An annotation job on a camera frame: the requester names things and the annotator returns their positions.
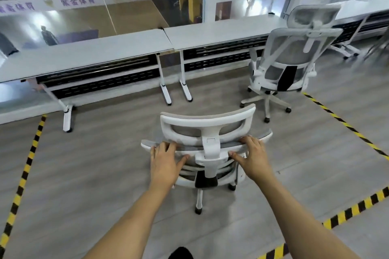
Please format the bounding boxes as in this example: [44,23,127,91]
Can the person's right hand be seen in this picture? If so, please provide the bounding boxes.
[228,136,276,182]

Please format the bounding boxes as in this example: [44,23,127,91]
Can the person's left hand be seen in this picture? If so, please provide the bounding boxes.
[150,142,191,191]

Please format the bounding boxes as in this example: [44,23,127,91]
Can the white mesh office chair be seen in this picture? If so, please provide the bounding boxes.
[140,103,273,215]

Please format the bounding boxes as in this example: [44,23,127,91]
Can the person's right forearm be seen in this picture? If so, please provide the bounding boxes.
[255,173,363,259]

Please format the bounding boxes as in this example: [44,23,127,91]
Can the person's left forearm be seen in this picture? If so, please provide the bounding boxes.
[81,185,178,259]

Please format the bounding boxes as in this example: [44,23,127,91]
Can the person's black shoe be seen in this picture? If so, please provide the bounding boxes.
[168,246,194,259]

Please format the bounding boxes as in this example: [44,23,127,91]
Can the white mesh chair with headrest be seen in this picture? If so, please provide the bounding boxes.
[240,4,343,123]

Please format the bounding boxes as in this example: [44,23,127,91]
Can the yellow black hazard floor tape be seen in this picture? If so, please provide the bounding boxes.
[0,114,48,251]
[258,187,389,259]
[302,92,389,161]

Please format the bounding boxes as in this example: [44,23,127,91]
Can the long white folding table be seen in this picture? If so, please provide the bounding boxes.
[329,0,389,59]
[0,28,176,134]
[164,13,293,103]

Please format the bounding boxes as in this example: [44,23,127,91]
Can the yellow pillar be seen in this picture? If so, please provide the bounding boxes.
[188,0,203,23]

